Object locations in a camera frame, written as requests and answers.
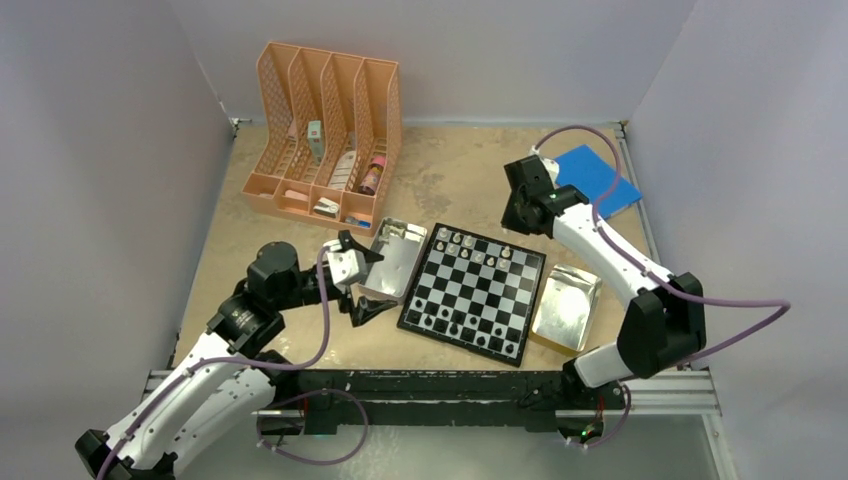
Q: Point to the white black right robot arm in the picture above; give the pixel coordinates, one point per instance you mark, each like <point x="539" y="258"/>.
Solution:
<point x="664" y="320"/>

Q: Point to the pink capped small bottle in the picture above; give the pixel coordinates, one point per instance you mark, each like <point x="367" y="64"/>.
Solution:
<point x="370" y="181"/>

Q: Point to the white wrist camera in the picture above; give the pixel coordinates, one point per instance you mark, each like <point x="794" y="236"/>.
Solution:
<point x="552" y="168"/>
<point x="331" y="247"/>

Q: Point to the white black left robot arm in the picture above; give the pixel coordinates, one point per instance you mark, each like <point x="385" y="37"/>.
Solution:
<point x="229" y="371"/>

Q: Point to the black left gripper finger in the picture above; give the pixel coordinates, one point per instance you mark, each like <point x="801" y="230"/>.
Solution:
<point x="359" y="251"/>
<point x="366" y="309"/>

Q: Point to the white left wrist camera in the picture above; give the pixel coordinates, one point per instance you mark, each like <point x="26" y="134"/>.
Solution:
<point x="331" y="247"/>

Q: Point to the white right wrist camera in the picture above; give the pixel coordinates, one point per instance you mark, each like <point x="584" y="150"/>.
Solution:
<point x="552" y="168"/>

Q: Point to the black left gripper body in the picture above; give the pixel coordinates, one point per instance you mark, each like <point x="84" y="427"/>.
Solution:
<point x="343" y="293"/>

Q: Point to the orange plastic file organizer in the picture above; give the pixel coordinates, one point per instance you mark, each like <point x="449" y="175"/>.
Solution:
<point x="358" y="100"/>

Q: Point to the aluminium frame rail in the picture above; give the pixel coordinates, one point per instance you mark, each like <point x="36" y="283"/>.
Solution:
<point x="667" y="427"/>

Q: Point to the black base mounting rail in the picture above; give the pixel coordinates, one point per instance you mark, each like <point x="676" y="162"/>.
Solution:
<point x="537" y="401"/>

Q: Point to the blue notebook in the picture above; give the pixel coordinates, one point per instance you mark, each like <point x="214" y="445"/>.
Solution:
<point x="584" y="169"/>

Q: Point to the black white chess board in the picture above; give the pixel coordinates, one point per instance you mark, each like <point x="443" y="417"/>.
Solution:
<point x="472" y="298"/>

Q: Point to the green white small box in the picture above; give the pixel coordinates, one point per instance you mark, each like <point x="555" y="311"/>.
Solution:
<point x="315" y="139"/>

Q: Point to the pink metal tin box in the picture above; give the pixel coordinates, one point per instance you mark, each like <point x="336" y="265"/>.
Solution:
<point x="401" y="244"/>

